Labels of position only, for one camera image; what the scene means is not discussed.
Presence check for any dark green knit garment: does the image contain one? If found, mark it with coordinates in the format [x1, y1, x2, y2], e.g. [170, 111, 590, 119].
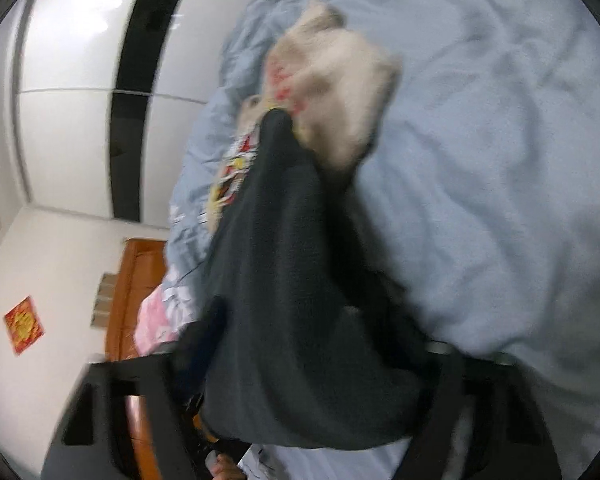
[200, 110, 430, 451]

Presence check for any beige graphic knit sweater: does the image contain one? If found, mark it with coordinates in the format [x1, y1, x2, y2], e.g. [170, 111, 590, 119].
[202, 0, 401, 231]

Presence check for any person's hand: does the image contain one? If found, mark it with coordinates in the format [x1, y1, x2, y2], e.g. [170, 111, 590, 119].
[206, 452, 247, 480]

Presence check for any pink patterned pillow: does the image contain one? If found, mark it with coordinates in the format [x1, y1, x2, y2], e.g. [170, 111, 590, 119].
[133, 285, 178, 356]

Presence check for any brown wooden headboard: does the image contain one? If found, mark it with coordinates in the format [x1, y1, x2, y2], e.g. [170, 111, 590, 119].
[105, 238, 166, 480]

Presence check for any light blue floral duvet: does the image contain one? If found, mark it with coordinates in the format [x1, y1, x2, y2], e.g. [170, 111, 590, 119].
[163, 0, 600, 479]

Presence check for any white wardrobe with black stripe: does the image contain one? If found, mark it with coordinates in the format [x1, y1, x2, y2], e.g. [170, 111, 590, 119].
[14, 0, 251, 228]

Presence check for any white wall switch panel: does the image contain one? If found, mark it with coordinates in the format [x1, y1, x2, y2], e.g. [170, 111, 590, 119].
[91, 273, 118, 330]

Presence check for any red square wall decoration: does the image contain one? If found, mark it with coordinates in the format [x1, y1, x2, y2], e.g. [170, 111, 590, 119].
[3, 296, 45, 356]

